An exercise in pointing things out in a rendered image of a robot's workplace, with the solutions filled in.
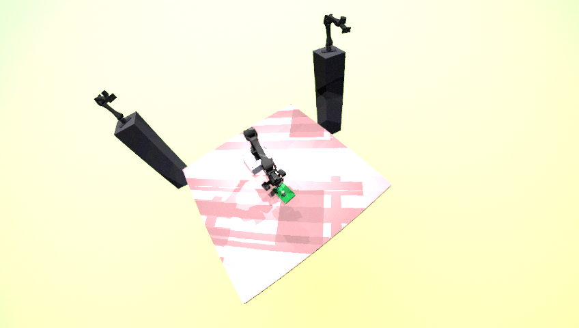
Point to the green circuit board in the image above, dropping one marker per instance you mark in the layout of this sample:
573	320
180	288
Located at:
284	193

